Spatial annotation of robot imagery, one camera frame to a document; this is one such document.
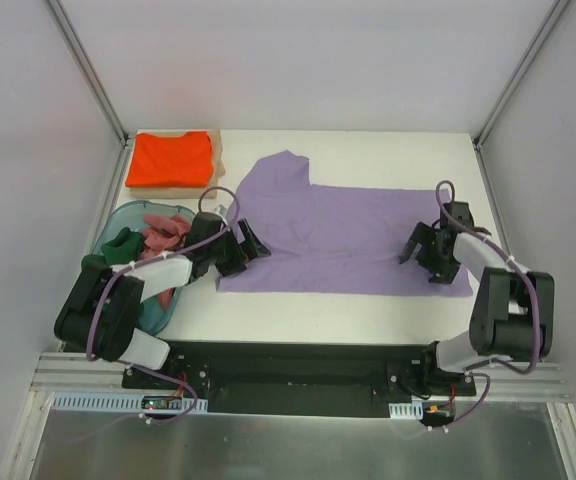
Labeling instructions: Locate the translucent blue plastic basket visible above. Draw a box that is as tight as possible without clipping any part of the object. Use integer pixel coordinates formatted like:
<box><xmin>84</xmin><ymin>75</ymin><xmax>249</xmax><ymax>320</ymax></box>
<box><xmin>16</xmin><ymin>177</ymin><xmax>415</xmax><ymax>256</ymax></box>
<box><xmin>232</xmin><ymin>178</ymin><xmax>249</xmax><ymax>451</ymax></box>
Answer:
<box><xmin>69</xmin><ymin>199</ymin><xmax>202</xmax><ymax>334</ymax></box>

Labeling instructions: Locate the dark green t shirt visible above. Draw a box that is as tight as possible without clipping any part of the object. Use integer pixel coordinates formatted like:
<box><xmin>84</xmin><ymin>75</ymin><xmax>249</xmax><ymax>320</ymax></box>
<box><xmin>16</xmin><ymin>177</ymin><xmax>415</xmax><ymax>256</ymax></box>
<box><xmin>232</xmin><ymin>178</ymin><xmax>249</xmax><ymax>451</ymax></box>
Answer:
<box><xmin>81</xmin><ymin>227</ymin><xmax>145</xmax><ymax>268</ymax></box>

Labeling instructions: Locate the white cable duct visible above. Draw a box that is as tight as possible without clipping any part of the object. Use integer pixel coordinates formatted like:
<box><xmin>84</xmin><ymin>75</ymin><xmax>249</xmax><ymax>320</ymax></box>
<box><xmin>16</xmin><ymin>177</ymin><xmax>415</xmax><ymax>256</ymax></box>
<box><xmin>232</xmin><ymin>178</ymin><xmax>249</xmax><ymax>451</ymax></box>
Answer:
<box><xmin>52</xmin><ymin>393</ymin><xmax>208</xmax><ymax>416</ymax></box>
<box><xmin>388</xmin><ymin>402</ymin><xmax>424</xmax><ymax>421</ymax></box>

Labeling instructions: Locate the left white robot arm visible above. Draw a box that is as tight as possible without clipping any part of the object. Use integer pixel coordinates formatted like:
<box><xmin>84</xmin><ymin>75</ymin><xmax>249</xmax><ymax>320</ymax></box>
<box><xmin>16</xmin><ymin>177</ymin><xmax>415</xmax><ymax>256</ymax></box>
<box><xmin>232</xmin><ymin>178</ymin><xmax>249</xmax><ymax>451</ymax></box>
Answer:
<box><xmin>54</xmin><ymin>212</ymin><xmax>271</xmax><ymax>389</ymax></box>

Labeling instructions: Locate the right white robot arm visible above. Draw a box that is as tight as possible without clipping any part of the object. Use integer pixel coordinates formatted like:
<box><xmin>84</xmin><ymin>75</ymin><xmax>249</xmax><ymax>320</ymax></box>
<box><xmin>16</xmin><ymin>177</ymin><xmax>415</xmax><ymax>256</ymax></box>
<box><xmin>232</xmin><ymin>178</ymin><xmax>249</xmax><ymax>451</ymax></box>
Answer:
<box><xmin>399</xmin><ymin>200</ymin><xmax>555</xmax><ymax>395</ymax></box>

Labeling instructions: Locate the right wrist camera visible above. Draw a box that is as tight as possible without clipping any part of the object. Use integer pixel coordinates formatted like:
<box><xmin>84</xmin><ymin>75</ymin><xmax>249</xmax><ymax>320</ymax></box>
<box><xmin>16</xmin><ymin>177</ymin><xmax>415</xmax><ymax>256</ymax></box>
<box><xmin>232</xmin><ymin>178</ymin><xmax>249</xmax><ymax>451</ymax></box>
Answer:
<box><xmin>440</xmin><ymin>201</ymin><xmax>474</xmax><ymax>228</ymax></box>

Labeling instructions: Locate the aluminium corner post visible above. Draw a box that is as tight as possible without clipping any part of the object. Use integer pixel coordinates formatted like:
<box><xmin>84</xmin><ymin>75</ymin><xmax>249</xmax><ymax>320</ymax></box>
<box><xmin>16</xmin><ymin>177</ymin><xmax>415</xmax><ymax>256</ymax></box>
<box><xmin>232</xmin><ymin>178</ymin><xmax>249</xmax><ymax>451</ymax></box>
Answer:
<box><xmin>472</xmin><ymin>0</ymin><xmax>574</xmax><ymax>151</ymax></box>
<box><xmin>43</xmin><ymin>0</ymin><xmax>129</xmax><ymax>145</ymax></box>

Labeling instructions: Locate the right aluminium corner post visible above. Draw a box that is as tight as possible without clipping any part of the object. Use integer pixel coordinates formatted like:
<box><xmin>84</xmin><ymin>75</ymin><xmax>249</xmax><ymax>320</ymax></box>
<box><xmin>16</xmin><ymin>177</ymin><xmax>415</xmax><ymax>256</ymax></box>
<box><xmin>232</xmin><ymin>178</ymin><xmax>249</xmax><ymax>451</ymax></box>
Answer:
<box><xmin>472</xmin><ymin>0</ymin><xmax>574</xmax><ymax>151</ymax></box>

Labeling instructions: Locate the folded orange t shirt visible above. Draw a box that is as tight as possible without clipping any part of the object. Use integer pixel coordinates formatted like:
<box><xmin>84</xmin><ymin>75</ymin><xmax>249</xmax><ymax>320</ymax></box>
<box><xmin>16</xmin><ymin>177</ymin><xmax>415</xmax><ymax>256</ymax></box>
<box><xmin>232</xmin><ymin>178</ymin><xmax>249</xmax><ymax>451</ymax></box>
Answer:
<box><xmin>125</xmin><ymin>131</ymin><xmax>215</xmax><ymax>189</ymax></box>

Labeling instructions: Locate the left aluminium corner post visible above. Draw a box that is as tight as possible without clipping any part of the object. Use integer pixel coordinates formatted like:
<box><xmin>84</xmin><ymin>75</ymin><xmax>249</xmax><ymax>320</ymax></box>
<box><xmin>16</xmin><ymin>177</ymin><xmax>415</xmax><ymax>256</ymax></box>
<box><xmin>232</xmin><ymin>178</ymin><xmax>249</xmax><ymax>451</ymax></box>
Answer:
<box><xmin>43</xmin><ymin>0</ymin><xmax>129</xmax><ymax>145</ymax></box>

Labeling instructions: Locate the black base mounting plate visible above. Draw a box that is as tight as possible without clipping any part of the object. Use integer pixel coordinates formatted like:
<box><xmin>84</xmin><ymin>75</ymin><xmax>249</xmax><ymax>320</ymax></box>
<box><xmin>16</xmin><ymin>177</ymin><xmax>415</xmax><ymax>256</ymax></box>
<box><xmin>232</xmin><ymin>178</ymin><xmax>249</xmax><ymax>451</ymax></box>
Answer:
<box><xmin>122</xmin><ymin>341</ymin><xmax>476</xmax><ymax>418</ymax></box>

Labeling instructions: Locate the lilac purple t shirt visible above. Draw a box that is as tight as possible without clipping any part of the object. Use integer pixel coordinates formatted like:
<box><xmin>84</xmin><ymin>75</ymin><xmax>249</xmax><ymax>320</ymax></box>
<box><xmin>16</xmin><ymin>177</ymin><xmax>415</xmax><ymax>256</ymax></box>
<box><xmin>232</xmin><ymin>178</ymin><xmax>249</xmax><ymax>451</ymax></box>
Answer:
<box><xmin>217</xmin><ymin>151</ymin><xmax>472</xmax><ymax>298</ymax></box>

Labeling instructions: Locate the folded beige t shirt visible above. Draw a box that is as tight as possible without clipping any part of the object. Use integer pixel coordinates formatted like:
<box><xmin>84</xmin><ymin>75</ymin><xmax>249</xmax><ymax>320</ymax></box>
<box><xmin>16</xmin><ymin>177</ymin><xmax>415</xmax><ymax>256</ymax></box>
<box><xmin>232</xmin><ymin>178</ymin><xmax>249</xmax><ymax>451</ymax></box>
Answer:
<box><xmin>124</xmin><ymin>130</ymin><xmax>226</xmax><ymax>199</ymax></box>

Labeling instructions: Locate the left white cable duct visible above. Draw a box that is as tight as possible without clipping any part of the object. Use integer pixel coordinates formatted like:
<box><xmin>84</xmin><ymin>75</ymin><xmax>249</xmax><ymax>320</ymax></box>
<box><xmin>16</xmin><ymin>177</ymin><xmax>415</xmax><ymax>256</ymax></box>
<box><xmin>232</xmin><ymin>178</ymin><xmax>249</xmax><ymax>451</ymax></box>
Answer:
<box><xmin>52</xmin><ymin>393</ymin><xmax>208</xmax><ymax>416</ymax></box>

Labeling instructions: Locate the right white cable duct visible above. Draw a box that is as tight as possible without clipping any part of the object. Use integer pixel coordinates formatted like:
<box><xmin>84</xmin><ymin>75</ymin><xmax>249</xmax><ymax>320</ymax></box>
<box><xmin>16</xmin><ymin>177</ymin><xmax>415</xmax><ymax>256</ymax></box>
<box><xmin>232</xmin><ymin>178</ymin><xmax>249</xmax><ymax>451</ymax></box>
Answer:
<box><xmin>388</xmin><ymin>402</ymin><xmax>424</xmax><ymax>421</ymax></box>

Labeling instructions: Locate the pink red t shirt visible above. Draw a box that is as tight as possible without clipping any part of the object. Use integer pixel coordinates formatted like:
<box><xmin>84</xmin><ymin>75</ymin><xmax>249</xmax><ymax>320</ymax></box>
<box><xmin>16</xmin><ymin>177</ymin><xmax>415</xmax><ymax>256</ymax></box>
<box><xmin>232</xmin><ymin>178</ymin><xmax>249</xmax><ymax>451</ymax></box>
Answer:
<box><xmin>140</xmin><ymin>212</ymin><xmax>193</xmax><ymax>311</ymax></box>

